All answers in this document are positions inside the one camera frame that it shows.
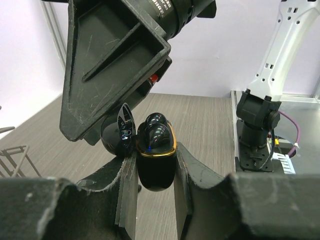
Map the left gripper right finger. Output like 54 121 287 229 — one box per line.
174 143 320 240

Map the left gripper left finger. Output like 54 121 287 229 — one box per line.
0 152 138 240

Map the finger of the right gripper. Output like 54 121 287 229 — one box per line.
59 0 173 147

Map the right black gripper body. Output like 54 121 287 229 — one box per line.
110 0 217 110

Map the glossy black charging case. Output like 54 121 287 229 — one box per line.
100 103 177 192

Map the black stem earbud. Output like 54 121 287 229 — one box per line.
144 112 168 128
142 123 172 150

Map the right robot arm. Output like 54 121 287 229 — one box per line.
60 0 320 172

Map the grey wire dish rack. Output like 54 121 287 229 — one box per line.
0 126 43 179

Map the white slotted cable duct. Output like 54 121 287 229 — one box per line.
272 152 296 175

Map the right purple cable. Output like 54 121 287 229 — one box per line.
278 110 302 158

